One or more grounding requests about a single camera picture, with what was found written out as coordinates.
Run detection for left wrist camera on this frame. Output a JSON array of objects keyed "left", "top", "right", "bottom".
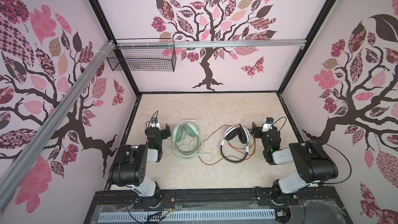
[{"left": 150, "top": 117, "right": 161, "bottom": 130}]

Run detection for aluminium rail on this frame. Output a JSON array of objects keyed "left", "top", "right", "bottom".
[
  {"left": 115, "top": 39, "right": 307, "bottom": 49},
  {"left": 1, "top": 40, "right": 115, "bottom": 207}
]

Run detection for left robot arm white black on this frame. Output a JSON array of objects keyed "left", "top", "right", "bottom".
[{"left": 108, "top": 125, "right": 171, "bottom": 202}]

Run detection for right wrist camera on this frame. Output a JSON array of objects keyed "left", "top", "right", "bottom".
[{"left": 262, "top": 117, "right": 274, "bottom": 132}]

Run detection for mint green headphones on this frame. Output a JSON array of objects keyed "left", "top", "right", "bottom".
[{"left": 172, "top": 120, "right": 203, "bottom": 160}]

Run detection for rear aluminium rail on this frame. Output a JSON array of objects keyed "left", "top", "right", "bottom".
[{"left": 115, "top": 39, "right": 307, "bottom": 49}]

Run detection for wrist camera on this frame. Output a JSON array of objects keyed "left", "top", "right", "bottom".
[
  {"left": 262, "top": 117, "right": 274, "bottom": 132},
  {"left": 150, "top": 117, "right": 161, "bottom": 130}
]

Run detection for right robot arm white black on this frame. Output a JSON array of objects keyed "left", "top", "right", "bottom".
[{"left": 251, "top": 123, "right": 339, "bottom": 204}]

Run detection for black wire mesh basket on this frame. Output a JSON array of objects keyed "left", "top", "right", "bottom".
[{"left": 107, "top": 37, "right": 177, "bottom": 72}]

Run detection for left aluminium rail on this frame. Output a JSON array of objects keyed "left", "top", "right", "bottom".
[{"left": 1, "top": 40, "right": 115, "bottom": 207}]

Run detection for white slotted cable duct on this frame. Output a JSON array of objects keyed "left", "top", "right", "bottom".
[{"left": 97, "top": 209, "right": 276, "bottom": 224}]

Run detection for mint green headphone cable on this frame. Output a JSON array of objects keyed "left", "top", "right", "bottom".
[{"left": 186, "top": 120, "right": 222, "bottom": 162}]

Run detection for red headphone cable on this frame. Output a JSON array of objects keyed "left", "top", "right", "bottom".
[{"left": 198, "top": 124, "right": 257, "bottom": 166}]

